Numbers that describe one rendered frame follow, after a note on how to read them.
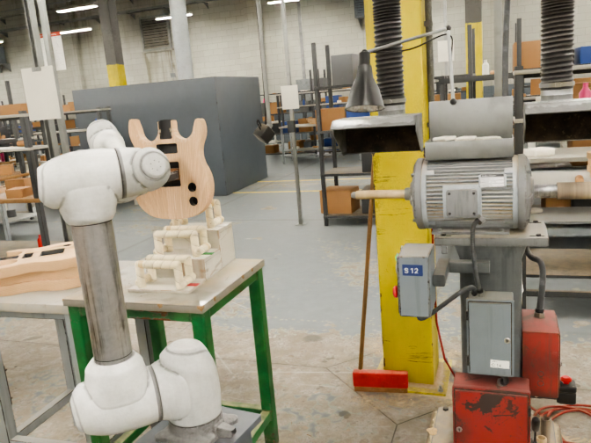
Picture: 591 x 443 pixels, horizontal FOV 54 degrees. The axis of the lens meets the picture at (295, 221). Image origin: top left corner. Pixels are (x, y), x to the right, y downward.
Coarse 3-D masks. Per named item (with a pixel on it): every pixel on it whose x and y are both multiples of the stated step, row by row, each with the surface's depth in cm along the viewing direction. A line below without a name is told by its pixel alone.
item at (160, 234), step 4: (156, 232) 238; (160, 232) 237; (164, 232) 237; (168, 232) 236; (172, 232) 236; (176, 232) 235; (180, 232) 234; (184, 232) 234; (188, 232) 233; (192, 232) 233; (196, 232) 234; (160, 236) 237; (164, 236) 237; (168, 236) 236; (172, 236) 236; (176, 236) 235; (180, 236) 235; (184, 236) 234; (188, 236) 234
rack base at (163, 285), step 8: (160, 280) 235; (168, 280) 234; (200, 280) 230; (128, 288) 228; (136, 288) 227; (144, 288) 226; (152, 288) 225; (160, 288) 224; (168, 288) 224; (184, 288) 222; (192, 288) 221
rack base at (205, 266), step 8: (192, 256) 237; (208, 256) 236; (216, 256) 243; (192, 264) 233; (200, 264) 232; (208, 264) 235; (216, 264) 243; (160, 272) 238; (168, 272) 237; (184, 272) 235; (200, 272) 233; (208, 272) 235; (216, 272) 242
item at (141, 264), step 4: (140, 260) 226; (144, 260) 225; (148, 260) 225; (152, 260) 224; (156, 260) 224; (160, 260) 223; (164, 260) 223; (168, 260) 222; (136, 264) 225; (140, 264) 224; (144, 264) 224; (148, 264) 223; (152, 264) 222; (156, 264) 222; (160, 264) 222; (164, 264) 221; (168, 264) 220; (172, 264) 220; (176, 264) 220; (180, 264) 220; (144, 268) 225; (148, 268) 224; (152, 268) 224; (156, 268) 223; (160, 268) 222; (164, 268) 222; (168, 268) 221; (172, 268) 221
